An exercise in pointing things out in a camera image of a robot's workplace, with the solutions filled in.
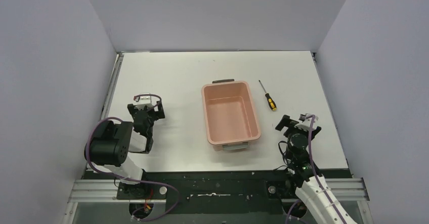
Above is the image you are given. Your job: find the black yellow screwdriver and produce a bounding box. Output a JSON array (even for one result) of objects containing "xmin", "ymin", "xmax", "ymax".
[{"xmin": 259, "ymin": 80, "xmax": 277, "ymax": 111}]

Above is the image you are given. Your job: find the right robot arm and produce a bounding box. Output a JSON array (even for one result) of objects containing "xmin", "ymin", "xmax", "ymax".
[{"xmin": 275, "ymin": 113, "xmax": 356, "ymax": 223}]

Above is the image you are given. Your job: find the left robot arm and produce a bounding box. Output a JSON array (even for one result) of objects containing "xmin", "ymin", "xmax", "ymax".
[{"xmin": 84, "ymin": 101, "xmax": 165, "ymax": 199}]

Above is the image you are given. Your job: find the pink plastic bin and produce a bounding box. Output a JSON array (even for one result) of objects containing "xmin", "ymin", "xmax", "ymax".
[{"xmin": 201, "ymin": 79, "xmax": 262, "ymax": 151}]

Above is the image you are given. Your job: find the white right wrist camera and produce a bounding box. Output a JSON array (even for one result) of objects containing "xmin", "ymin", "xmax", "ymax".
[{"xmin": 294, "ymin": 113, "xmax": 318, "ymax": 131}]

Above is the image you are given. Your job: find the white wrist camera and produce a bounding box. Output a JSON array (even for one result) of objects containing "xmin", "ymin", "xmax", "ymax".
[
  {"xmin": 294, "ymin": 113, "xmax": 318, "ymax": 131},
  {"xmin": 134, "ymin": 94, "xmax": 153, "ymax": 110}
]

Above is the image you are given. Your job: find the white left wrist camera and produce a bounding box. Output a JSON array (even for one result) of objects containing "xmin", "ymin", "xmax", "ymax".
[{"xmin": 134, "ymin": 94, "xmax": 153, "ymax": 110}]

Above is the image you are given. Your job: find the aluminium left side rail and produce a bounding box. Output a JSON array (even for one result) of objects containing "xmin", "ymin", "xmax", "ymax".
[{"xmin": 100, "ymin": 52, "xmax": 124, "ymax": 119}]

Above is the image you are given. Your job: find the aluminium rail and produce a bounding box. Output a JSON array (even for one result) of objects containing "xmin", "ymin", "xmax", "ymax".
[
  {"xmin": 67, "ymin": 178, "xmax": 370, "ymax": 203},
  {"xmin": 100, "ymin": 52, "xmax": 124, "ymax": 119}
]

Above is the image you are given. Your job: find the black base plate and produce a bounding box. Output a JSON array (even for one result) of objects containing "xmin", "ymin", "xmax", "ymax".
[{"xmin": 82, "ymin": 169, "xmax": 353, "ymax": 215}]

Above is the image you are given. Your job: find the aluminium front rail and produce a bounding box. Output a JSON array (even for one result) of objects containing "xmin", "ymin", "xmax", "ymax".
[{"xmin": 67, "ymin": 178, "xmax": 370, "ymax": 203}]

